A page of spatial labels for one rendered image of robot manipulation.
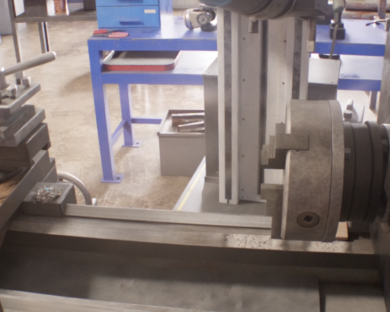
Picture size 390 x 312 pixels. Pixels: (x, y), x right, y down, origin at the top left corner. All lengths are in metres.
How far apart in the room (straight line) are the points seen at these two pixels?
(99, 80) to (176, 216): 1.71
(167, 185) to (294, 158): 2.24
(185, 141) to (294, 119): 2.18
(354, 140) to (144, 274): 0.63
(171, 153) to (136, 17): 0.80
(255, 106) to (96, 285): 1.09
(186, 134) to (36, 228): 1.81
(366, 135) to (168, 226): 0.55
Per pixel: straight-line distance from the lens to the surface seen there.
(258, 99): 2.06
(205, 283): 1.24
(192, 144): 3.02
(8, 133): 1.22
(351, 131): 0.90
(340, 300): 1.24
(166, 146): 3.04
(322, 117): 0.86
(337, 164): 0.82
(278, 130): 1.02
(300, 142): 0.83
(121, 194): 2.99
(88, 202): 1.63
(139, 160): 3.33
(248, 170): 2.21
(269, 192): 0.94
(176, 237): 1.20
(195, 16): 2.79
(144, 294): 1.23
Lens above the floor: 1.55
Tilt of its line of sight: 27 degrees down
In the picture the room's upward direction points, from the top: 2 degrees counter-clockwise
